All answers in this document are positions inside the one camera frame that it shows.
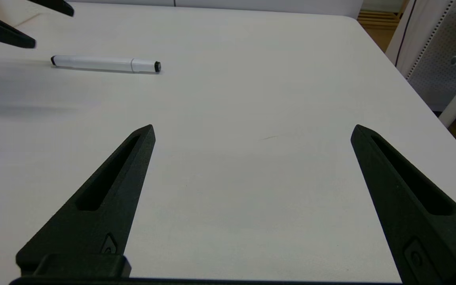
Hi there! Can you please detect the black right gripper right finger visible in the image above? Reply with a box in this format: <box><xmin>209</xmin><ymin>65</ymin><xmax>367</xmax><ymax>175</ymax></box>
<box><xmin>350</xmin><ymin>124</ymin><xmax>456</xmax><ymax>285</ymax></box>

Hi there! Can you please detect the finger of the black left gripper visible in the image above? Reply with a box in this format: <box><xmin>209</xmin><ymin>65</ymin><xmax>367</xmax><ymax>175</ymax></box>
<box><xmin>0</xmin><ymin>6</ymin><xmax>37</xmax><ymax>49</ymax></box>
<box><xmin>27</xmin><ymin>0</ymin><xmax>75</xmax><ymax>17</ymax></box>

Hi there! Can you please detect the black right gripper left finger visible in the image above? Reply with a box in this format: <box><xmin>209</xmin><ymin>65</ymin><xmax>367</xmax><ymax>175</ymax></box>
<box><xmin>16</xmin><ymin>124</ymin><xmax>157</xmax><ymax>277</ymax></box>

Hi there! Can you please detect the white marker with black ends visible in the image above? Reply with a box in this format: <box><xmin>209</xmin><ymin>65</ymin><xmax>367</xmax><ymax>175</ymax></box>
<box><xmin>50</xmin><ymin>55</ymin><xmax>162</xmax><ymax>74</ymax></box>

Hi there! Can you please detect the white perforated panel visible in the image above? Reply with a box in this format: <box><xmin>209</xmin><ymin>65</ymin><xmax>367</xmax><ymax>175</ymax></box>
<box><xmin>386</xmin><ymin>0</ymin><xmax>456</xmax><ymax>114</ymax></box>

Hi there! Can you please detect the brown wooden slatted rack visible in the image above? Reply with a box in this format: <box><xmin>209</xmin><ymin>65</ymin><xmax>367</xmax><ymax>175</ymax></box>
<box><xmin>357</xmin><ymin>10</ymin><xmax>398</xmax><ymax>31</ymax></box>

